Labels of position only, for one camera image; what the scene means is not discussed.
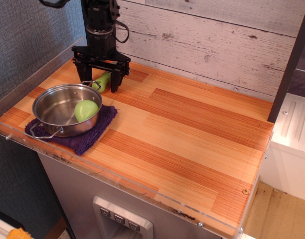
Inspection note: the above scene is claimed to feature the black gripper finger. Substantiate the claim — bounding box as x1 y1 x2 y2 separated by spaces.
111 69 124 93
76 61 92 82

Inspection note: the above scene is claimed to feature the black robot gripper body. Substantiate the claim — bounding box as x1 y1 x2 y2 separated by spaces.
72 28 131 75

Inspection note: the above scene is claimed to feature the green handled grey spatula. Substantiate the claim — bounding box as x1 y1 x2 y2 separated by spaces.
92 72 111 93

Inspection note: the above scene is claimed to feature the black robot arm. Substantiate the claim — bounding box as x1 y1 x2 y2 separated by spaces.
72 0 131 93

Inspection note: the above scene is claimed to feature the orange object at corner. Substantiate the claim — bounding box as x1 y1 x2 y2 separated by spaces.
6 228 32 239

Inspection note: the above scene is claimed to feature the green toy pear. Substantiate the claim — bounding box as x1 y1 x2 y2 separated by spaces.
74 100 99 122

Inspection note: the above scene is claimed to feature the stainless steel pot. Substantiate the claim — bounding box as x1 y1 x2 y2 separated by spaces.
29 82 102 139

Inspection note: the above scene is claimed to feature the purple cloth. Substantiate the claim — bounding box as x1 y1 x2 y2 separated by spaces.
24 104 119 156

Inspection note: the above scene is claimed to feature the clear acrylic table guard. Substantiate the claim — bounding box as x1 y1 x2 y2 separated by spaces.
0 37 274 236

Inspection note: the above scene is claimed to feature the grey toy fridge cabinet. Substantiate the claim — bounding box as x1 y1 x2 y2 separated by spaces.
38 153 219 239

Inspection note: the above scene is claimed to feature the silver dispenser panel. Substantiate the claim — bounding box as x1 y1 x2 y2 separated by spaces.
93 196 154 239

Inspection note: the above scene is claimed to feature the white toy sink unit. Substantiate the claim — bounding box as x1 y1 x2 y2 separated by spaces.
259 94 305 200

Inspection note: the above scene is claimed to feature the dark right shelf post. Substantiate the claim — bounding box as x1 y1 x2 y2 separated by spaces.
268 15 305 123

